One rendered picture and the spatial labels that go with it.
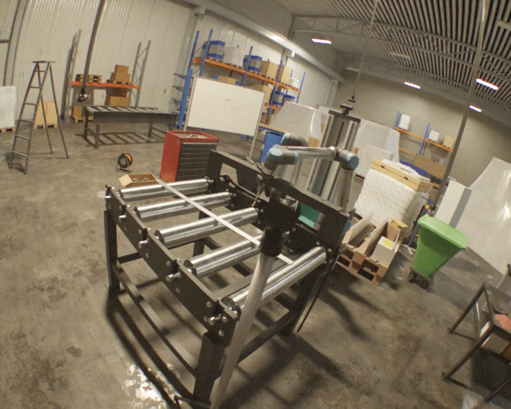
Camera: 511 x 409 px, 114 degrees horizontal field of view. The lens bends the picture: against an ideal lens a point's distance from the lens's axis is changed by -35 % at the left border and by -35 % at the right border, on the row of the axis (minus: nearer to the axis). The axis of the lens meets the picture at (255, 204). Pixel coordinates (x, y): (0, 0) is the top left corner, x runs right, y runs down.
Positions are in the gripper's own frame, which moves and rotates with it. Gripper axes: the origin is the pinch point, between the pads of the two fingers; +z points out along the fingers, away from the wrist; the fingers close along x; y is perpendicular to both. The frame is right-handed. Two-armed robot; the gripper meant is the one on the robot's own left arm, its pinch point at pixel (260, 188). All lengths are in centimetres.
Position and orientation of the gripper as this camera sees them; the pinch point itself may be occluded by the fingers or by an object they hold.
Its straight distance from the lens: 183.5
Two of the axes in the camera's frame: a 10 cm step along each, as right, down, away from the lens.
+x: 7.4, -3.3, 5.9
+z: -2.8, 6.5, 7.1
